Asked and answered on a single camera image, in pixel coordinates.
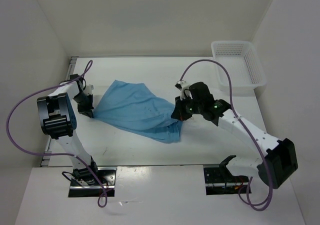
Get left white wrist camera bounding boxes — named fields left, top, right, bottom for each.
left=84, top=84, right=94, bottom=96

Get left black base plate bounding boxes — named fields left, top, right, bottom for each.
left=65, top=166, right=117, bottom=198

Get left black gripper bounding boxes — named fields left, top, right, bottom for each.
left=72, top=92, right=94, bottom=119

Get aluminium table edge rail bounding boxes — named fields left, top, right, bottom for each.
left=39, top=56, right=78, bottom=167

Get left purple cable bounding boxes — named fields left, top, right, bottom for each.
left=6, top=59, right=116, bottom=208

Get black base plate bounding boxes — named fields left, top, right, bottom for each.
left=65, top=166, right=117, bottom=198
left=203, top=165, right=249, bottom=196

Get purple cable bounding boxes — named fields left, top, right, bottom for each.
left=179, top=59, right=273, bottom=211
left=6, top=59, right=116, bottom=208

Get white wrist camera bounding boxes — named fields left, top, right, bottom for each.
left=84, top=84, right=94, bottom=96
left=175, top=80, right=191, bottom=100

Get white plastic basket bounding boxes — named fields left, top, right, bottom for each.
left=211, top=40, right=267, bottom=95

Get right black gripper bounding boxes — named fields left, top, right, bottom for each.
left=171, top=93, right=203, bottom=121

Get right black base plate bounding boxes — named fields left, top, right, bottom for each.
left=203, top=165, right=249, bottom=196

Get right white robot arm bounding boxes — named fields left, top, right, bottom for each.
left=171, top=80, right=298, bottom=189

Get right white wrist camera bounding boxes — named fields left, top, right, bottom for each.
left=175, top=80, right=191, bottom=100

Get light blue shorts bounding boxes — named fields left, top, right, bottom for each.
left=93, top=80, right=183, bottom=144

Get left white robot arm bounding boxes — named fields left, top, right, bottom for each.
left=36, top=74, right=100, bottom=186

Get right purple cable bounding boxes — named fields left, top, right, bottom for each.
left=179, top=59, right=273, bottom=211

